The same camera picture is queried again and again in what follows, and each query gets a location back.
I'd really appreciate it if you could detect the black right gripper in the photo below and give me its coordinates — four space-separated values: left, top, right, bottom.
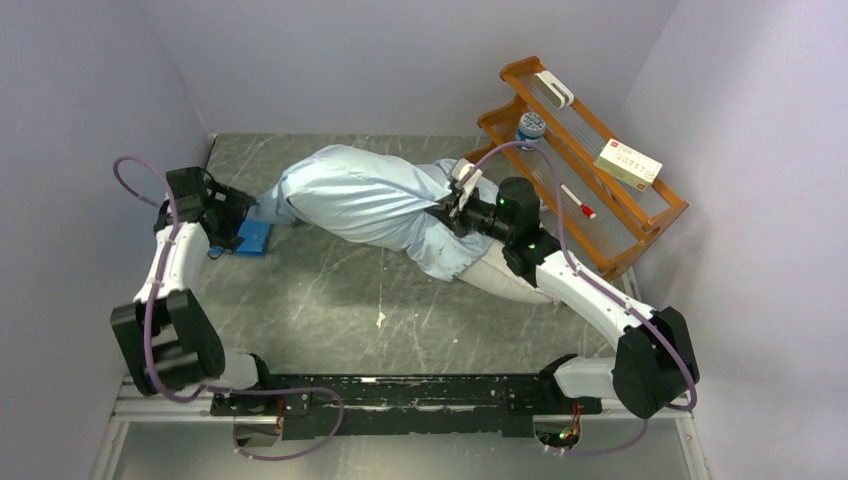
427 187 515 244

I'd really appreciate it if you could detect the white pillow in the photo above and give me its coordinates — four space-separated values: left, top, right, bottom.
457 240 559 304

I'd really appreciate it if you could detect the light blue pillowcase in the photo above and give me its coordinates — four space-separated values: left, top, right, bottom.
249 144 507 286

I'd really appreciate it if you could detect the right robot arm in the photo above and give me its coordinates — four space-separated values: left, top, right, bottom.
427 177 699 419

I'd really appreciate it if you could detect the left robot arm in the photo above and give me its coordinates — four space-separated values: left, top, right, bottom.
110 167 277 416

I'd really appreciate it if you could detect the blue white jar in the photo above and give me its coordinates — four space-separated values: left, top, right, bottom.
515 111 547 151

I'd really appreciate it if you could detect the red white marker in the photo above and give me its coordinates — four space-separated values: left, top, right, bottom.
559 184 596 220

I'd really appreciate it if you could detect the orange wooden shelf rack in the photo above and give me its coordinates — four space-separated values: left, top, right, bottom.
466 56 688 281

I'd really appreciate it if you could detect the white rectangular device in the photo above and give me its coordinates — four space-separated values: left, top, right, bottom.
532 70 575 109

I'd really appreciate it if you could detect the white medicine box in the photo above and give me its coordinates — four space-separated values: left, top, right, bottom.
594 139 663 191

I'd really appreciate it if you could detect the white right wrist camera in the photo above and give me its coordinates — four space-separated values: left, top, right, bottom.
451 158 482 215

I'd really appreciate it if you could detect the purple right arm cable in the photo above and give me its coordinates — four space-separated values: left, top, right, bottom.
457 140 699 413

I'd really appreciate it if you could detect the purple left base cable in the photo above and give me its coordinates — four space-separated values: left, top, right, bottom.
231 390 346 463

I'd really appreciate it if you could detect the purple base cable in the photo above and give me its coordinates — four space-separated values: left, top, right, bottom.
231 390 346 463
543 417 649 458

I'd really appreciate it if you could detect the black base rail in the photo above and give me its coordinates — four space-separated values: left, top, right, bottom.
210 373 602 440

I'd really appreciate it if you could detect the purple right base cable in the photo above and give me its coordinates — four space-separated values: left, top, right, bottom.
543 417 649 458

